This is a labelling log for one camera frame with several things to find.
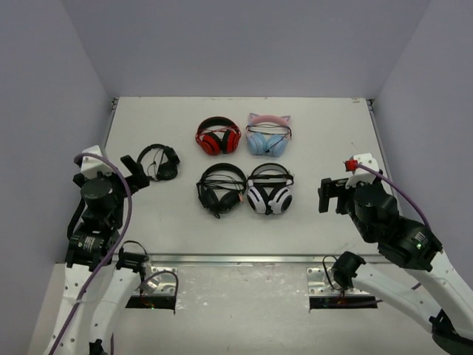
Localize purple cable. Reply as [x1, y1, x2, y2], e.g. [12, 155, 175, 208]
[47, 152, 134, 355]
[358, 164, 432, 291]

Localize black on-ear headphones with cable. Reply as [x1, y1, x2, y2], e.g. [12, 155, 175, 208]
[137, 143, 180, 182]

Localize red and black headphones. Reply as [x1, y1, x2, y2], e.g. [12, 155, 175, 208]
[195, 116, 242, 155]

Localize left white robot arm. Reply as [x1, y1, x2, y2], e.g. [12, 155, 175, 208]
[45, 152, 149, 354]

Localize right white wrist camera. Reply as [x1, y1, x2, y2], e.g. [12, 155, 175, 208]
[344, 153, 380, 189]

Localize pink blue cat-ear headphones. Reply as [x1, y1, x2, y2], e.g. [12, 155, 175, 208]
[245, 112, 293, 158]

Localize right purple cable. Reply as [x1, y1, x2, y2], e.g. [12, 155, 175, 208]
[358, 164, 432, 291]

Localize metal base plate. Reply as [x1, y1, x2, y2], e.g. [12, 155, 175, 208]
[132, 264, 178, 297]
[306, 265, 370, 296]

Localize white and black headphones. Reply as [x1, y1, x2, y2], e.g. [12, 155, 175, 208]
[247, 163, 294, 215]

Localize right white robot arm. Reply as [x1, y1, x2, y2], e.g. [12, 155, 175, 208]
[318, 178, 472, 354]

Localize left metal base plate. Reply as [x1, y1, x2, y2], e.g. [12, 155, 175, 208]
[132, 264, 178, 297]

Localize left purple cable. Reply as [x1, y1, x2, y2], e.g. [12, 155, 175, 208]
[47, 152, 134, 355]

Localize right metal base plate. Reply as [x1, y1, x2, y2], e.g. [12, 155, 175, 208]
[306, 265, 370, 296]

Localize aluminium rail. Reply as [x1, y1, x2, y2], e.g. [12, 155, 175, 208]
[110, 252, 392, 266]

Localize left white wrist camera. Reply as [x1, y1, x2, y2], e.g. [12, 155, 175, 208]
[75, 145, 114, 180]

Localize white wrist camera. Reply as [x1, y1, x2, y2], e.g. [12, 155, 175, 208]
[75, 145, 114, 180]
[344, 153, 380, 189]

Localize black over-ear headphones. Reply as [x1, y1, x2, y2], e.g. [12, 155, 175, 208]
[196, 163, 247, 219]

